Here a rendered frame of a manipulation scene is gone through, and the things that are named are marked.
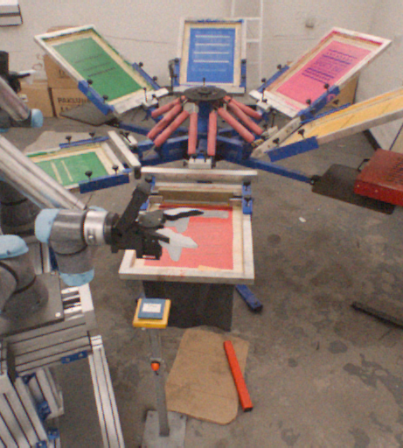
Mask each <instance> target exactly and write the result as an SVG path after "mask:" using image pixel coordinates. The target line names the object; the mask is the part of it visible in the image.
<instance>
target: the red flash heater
mask: <svg viewBox="0 0 403 448"><path fill-rule="evenodd" d="M400 168H403V153H399V152H396V151H392V150H384V149H380V148H377V149H376V151H375V153H374V155H373V156H372V158H371V159H369V161H368V162H367V163H366V165H365V167H364V168H363V169H362V171H361V172H360V174H359V175H358V177H357V178H356V180H355V184H354V186H355V188H354V192H353V193H358V194H361V195H364V196H367V198H371V199H375V200H380V201H384V202H386V203H390V204H394V205H396V206H400V207H403V169H402V170H401V169H400Z"/></svg>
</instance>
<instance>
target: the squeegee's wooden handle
mask: <svg viewBox="0 0 403 448"><path fill-rule="evenodd" d="M158 196H162V201H165V200H183V201H210V202H227V204H229V203H230V199H233V189H225V190H209V188H181V187H158Z"/></svg>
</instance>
